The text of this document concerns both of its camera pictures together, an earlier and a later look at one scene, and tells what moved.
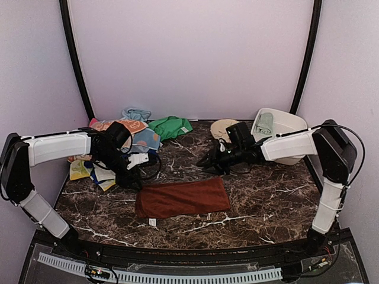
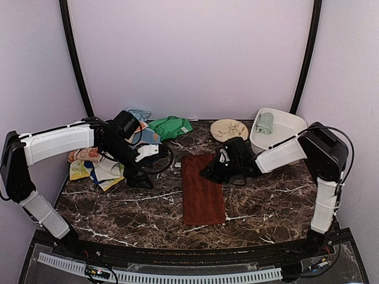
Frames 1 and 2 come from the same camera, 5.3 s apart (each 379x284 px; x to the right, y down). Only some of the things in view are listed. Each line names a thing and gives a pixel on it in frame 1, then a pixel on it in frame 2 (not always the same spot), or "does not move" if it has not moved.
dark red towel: (179, 198) -> (203, 202)
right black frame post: (317, 7) does not move
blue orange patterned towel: (147, 138) does not move
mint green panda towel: (265, 124) does not move
